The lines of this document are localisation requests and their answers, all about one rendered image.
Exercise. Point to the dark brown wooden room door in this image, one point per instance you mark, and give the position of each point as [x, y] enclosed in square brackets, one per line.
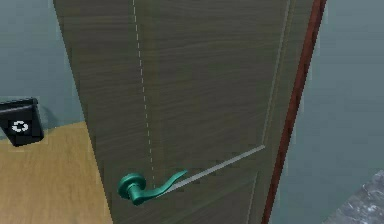
[206, 83]

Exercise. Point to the black recycling bin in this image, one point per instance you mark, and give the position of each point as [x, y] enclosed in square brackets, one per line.
[20, 121]

